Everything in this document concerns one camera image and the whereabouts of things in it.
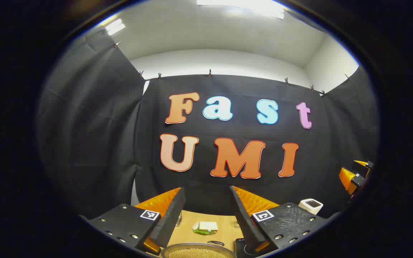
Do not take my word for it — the steel pot with black handle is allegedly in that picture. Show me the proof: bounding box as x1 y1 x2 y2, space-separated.
161 241 237 258

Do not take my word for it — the pile of soybeans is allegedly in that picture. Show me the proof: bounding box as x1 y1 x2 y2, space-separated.
169 248 228 258

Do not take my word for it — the white toaster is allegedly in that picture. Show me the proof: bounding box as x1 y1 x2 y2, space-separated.
298 198 324 215

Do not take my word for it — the sandwich with lettuce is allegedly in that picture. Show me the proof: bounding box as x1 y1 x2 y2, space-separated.
192 221 218 235

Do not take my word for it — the black induction cooktop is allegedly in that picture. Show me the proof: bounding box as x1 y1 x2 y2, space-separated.
234 238 261 258

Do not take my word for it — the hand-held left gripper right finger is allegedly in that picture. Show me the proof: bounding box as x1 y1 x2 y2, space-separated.
229 186 331 255

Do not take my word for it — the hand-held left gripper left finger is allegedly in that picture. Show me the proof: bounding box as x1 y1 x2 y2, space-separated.
79 187 186 255

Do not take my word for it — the small ceiling light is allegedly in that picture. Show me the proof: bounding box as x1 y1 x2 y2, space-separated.
105 19 126 36

